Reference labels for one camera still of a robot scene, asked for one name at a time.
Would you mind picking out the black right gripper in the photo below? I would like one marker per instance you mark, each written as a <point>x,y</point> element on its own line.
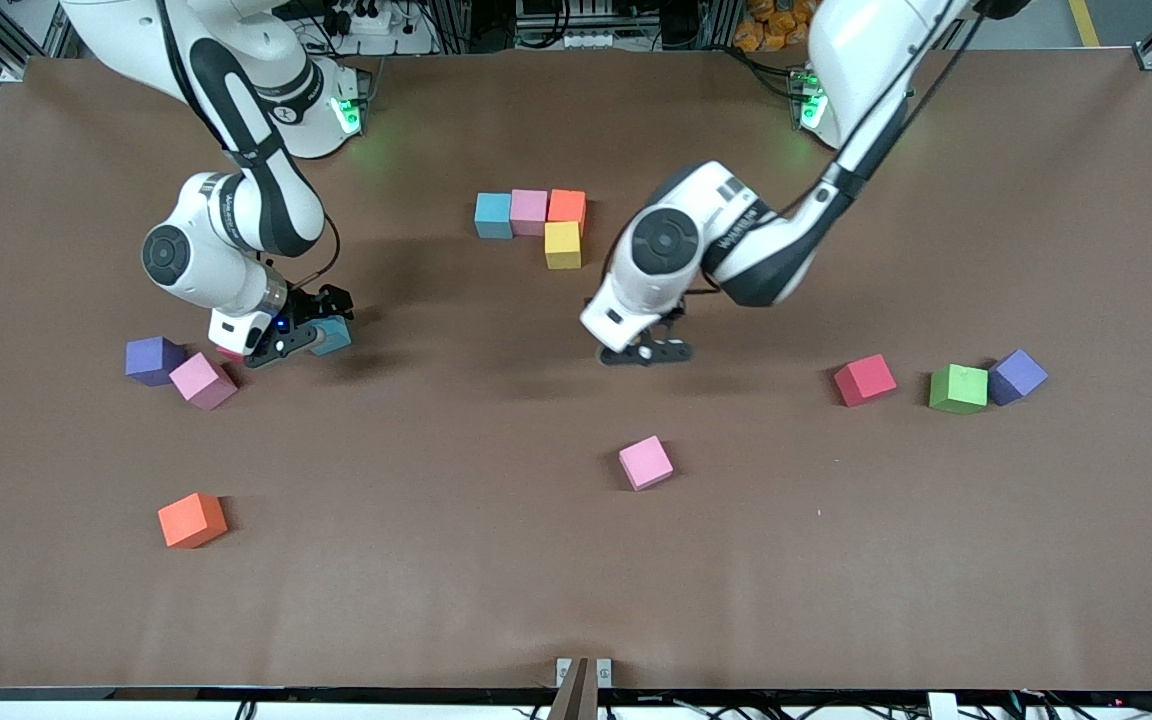
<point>313,305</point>

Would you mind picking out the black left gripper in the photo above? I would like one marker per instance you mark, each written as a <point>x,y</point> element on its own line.
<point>676,311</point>

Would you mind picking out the blue foam cube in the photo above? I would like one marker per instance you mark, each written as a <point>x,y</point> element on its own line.
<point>333,338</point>
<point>493,215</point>

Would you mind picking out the yellow foam cube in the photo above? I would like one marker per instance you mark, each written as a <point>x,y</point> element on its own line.
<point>563,246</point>

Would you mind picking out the pink foam cube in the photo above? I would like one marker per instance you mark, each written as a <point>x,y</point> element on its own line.
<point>202,380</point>
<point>646,462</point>
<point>529,212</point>

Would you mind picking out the orange foam cube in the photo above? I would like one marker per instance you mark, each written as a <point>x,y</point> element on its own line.
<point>192,520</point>
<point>567,205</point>

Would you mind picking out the green foam cube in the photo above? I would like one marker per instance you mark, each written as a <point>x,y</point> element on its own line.
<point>958,389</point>

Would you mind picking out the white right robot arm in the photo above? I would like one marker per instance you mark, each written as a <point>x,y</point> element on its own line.
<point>226,250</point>

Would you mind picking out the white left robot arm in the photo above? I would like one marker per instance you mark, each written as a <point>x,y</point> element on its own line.
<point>736,240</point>

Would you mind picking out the purple foam cube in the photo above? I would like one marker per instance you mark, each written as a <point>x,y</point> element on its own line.
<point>1019,376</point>
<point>151,360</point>

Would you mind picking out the white power strip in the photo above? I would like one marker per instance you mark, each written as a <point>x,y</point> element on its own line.
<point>376,22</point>

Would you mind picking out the white socket strip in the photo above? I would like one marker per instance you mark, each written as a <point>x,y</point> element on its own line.
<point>586,42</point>

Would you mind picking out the bag of orange items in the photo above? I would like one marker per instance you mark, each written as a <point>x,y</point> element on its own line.
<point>776,25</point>

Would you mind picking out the small white block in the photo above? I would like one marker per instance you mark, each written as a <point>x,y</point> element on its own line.
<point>941,706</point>

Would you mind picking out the small metal bracket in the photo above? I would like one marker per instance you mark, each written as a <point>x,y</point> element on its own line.
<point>564,672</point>

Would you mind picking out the brown camera mount post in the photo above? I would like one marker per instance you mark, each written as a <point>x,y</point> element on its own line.
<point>576,700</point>

